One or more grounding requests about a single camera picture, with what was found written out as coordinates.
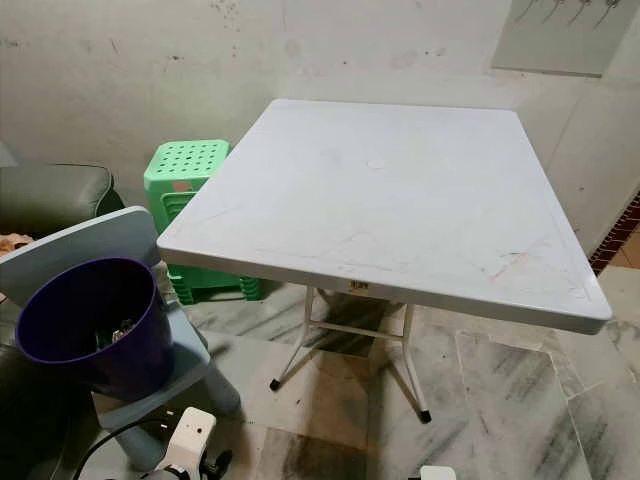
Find purple plastic rubbish bin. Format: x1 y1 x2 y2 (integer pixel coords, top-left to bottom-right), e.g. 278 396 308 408
14 256 177 403

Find crumpled trash scraps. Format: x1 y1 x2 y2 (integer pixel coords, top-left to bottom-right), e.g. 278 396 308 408
112 317 143 348

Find grey-blue plastic child chair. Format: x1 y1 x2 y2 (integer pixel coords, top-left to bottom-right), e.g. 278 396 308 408
0 205 244 473

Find orange crumpled cloth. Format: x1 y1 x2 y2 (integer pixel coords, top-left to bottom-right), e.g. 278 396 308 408
0 232 37 257

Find grey plastic folding table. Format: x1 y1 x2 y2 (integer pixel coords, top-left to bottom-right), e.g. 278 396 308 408
156 97 615 425

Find green plastic stool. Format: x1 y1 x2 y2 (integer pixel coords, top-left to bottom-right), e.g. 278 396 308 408
142 138 263 304

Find dark green leather sofa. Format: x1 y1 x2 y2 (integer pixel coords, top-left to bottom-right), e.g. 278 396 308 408
0 162 119 471

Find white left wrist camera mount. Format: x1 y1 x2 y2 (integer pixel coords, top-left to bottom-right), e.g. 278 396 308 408
164 406 219 480

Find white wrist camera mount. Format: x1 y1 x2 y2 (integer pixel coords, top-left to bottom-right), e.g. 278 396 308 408
419 464 459 480
164 406 219 480

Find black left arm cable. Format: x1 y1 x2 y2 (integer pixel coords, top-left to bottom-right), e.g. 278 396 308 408
71 417 183 480

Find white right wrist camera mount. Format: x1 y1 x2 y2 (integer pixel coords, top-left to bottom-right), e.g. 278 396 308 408
419 464 459 480

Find grey wall panel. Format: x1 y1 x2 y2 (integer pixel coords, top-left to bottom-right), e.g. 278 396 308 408
491 0 640 79

